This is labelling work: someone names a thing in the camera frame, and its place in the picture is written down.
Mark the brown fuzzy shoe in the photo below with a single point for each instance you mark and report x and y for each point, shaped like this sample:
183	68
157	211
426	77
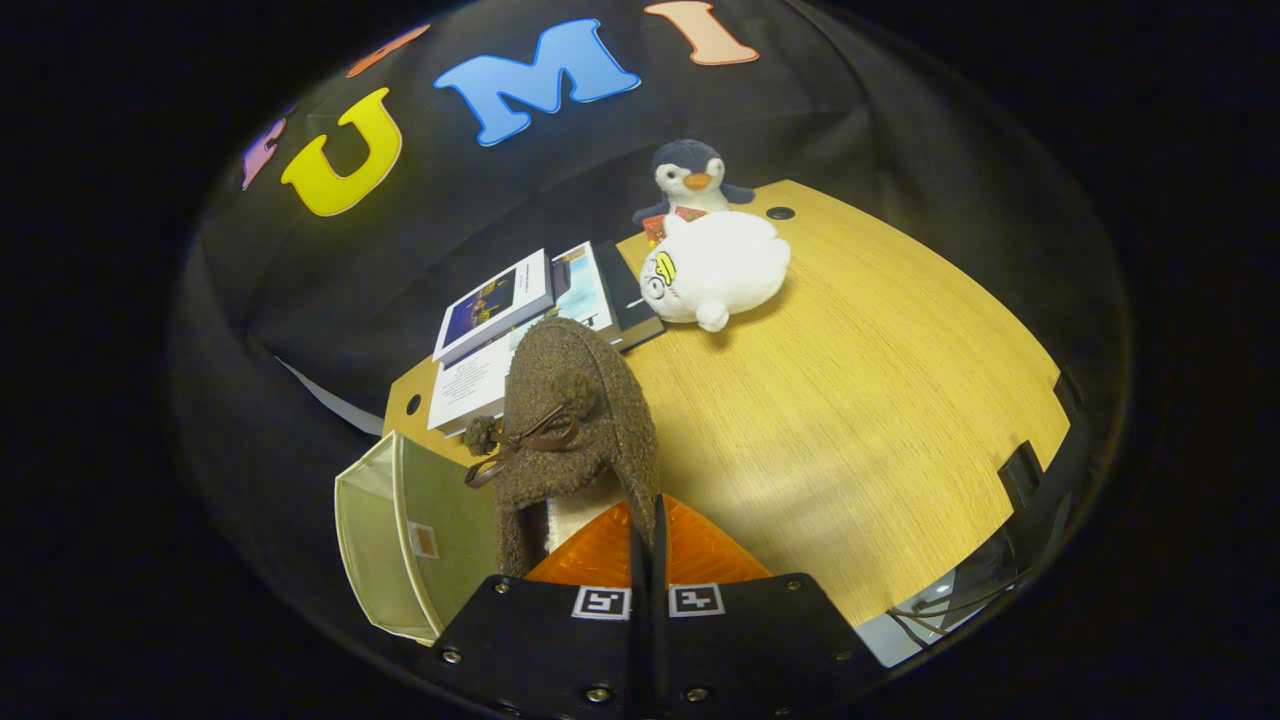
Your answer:
580	400

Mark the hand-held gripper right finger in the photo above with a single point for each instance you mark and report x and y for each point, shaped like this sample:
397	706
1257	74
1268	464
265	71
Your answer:
760	640

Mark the white plush toy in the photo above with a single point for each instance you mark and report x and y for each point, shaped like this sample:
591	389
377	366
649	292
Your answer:
720	265

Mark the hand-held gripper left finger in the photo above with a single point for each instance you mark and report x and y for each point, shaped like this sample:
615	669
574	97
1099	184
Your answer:
540	640

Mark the penguin plush toy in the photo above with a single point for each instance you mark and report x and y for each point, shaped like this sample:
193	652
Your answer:
690	170

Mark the book with blue picture cover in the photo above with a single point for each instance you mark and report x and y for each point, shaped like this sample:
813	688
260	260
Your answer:
495	300

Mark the black table edge bracket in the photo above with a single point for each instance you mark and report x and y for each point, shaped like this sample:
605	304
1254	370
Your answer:
1022	472

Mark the black backdrop cloth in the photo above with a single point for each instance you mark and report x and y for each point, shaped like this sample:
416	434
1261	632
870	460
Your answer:
900	150

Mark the white book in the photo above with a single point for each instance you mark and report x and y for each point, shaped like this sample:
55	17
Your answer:
470	385

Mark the green fabric storage box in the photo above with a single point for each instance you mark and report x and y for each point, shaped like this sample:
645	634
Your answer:
460	500

